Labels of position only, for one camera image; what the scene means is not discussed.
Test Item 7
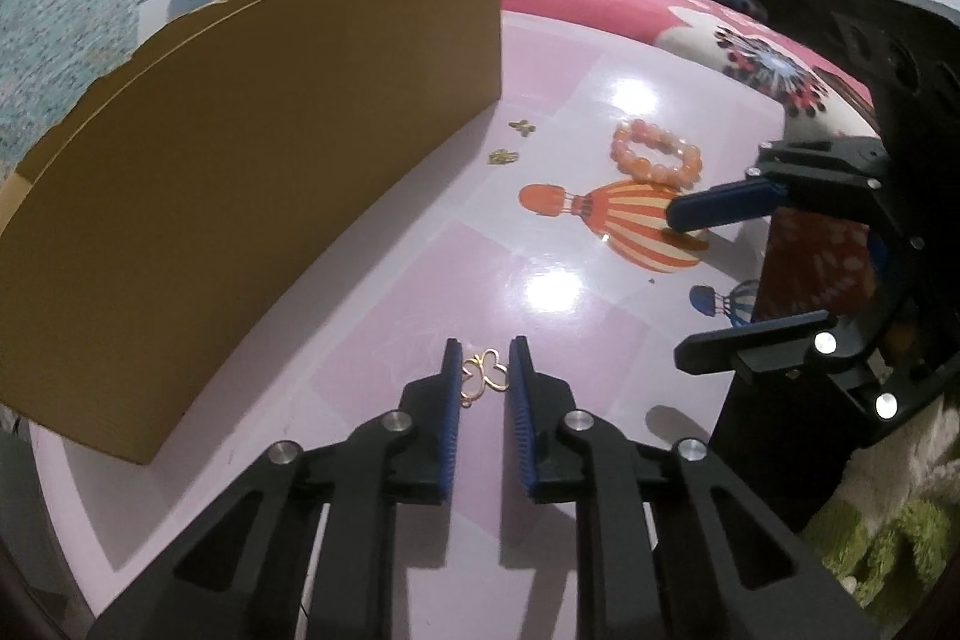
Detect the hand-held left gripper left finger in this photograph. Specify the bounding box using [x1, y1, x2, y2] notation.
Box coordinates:
[88, 338, 462, 640]

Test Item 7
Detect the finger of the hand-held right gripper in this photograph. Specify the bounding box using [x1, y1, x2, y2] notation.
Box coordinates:
[673, 310, 929, 451]
[666, 136, 893, 234]

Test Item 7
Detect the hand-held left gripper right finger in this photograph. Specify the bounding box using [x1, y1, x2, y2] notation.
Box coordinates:
[508, 335, 878, 640]

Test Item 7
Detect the orange bead bracelet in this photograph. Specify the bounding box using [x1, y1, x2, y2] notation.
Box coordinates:
[611, 119, 706, 187]

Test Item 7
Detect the brown cardboard box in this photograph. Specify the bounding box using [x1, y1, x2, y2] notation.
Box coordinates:
[0, 0, 503, 467]

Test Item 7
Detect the green fluffy cloth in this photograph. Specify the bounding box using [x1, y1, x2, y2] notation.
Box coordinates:
[802, 415, 960, 633]

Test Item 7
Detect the teal floral hanging cloth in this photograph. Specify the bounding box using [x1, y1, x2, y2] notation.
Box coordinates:
[0, 0, 157, 169]

